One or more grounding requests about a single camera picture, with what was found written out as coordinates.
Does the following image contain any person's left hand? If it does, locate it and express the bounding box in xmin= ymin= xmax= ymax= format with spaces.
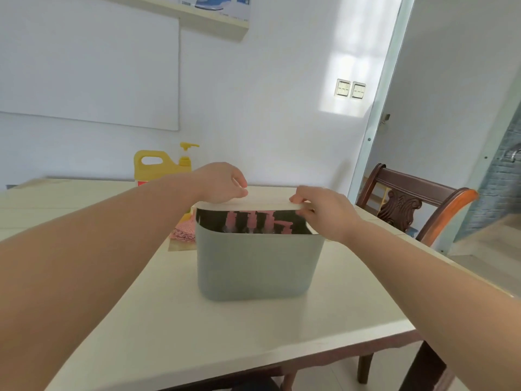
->
xmin=195 ymin=161 xmax=249 ymax=205

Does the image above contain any person's right hand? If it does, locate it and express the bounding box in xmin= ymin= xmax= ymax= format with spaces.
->
xmin=289 ymin=186 xmax=363 ymax=244

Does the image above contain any cream tray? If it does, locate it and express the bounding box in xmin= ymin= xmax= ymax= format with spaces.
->
xmin=191 ymin=186 xmax=325 ymax=237

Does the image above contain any pink textured cloth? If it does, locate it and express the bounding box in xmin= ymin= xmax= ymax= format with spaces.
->
xmin=170 ymin=217 xmax=197 ymax=243

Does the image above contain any yellow detergent jug with pump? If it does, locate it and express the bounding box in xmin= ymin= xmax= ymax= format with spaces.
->
xmin=133 ymin=142 xmax=200 ymax=188

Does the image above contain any grey-green plastic basket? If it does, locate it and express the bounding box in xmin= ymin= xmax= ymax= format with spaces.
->
xmin=195 ymin=207 xmax=326 ymax=302

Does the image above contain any person's right forearm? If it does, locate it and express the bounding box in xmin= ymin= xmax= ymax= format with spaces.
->
xmin=346 ymin=222 xmax=521 ymax=391

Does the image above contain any person's left forearm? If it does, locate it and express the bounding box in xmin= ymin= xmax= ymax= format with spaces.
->
xmin=0 ymin=166 xmax=204 ymax=391

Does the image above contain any white iron packaging box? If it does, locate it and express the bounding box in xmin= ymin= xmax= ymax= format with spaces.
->
xmin=181 ymin=0 xmax=251 ymax=22

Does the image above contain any person's right leg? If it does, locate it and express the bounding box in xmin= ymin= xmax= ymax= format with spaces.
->
xmin=238 ymin=376 xmax=285 ymax=391

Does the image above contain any pale yellow wooden rack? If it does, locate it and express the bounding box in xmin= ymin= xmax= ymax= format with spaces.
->
xmin=363 ymin=176 xmax=387 ymax=212

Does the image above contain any dark wooden chair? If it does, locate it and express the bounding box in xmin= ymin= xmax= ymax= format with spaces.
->
xmin=356 ymin=163 xmax=479 ymax=247

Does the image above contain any white door frame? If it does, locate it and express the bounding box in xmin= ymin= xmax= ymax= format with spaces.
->
xmin=347 ymin=0 xmax=416 ymax=200

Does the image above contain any white wall board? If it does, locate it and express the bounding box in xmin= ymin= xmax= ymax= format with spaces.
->
xmin=0 ymin=0 xmax=181 ymax=131

